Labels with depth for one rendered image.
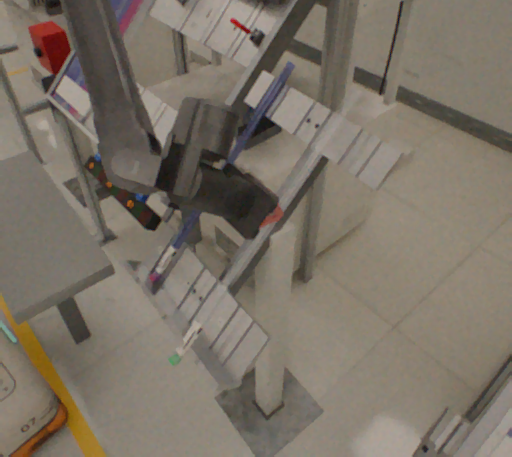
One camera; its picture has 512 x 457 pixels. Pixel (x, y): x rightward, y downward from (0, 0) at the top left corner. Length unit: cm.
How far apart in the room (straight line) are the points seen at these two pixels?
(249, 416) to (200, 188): 115
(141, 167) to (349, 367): 129
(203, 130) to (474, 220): 189
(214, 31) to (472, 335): 136
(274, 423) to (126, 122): 120
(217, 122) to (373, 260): 152
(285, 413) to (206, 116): 120
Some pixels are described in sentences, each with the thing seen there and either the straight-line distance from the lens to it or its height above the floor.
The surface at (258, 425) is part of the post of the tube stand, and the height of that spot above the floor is 1.
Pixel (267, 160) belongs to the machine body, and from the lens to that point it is 140.
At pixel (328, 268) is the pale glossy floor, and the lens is 192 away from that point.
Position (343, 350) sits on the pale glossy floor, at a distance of 172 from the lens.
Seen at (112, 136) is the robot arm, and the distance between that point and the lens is 55.
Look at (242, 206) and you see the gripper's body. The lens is 58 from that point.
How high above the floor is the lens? 147
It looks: 43 degrees down
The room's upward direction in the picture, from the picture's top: straight up
